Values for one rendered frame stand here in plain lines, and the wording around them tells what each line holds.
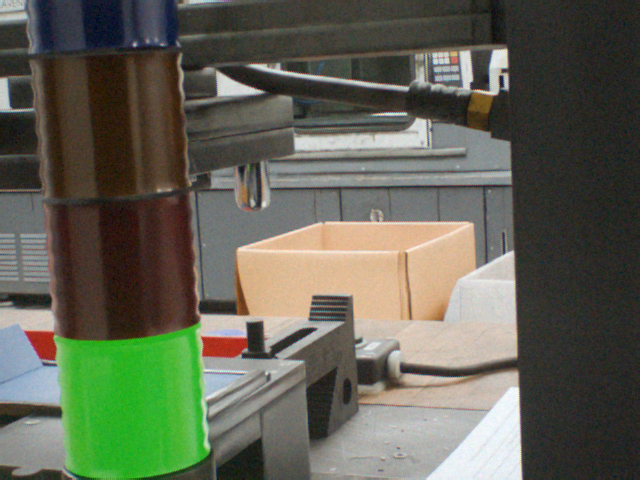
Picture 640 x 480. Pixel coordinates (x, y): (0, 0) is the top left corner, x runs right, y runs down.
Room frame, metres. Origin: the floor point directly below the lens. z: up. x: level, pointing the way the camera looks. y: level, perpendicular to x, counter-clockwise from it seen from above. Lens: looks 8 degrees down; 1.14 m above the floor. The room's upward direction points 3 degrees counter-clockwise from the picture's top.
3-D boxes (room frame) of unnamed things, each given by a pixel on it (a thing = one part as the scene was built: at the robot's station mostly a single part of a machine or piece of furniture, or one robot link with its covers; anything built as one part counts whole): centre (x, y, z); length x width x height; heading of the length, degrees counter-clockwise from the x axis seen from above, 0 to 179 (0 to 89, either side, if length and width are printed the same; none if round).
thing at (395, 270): (3.15, -0.09, 0.43); 0.59 x 0.54 x 0.58; 154
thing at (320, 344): (0.75, 0.03, 0.95); 0.15 x 0.03 x 0.10; 158
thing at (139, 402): (0.29, 0.05, 1.07); 0.04 x 0.04 x 0.03
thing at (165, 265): (0.29, 0.05, 1.10); 0.04 x 0.04 x 0.03
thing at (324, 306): (0.81, 0.00, 0.95); 0.06 x 0.03 x 0.09; 158
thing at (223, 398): (0.58, 0.05, 0.98); 0.07 x 0.01 x 0.03; 158
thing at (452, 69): (5.12, -0.62, 1.27); 0.23 x 0.18 x 0.38; 155
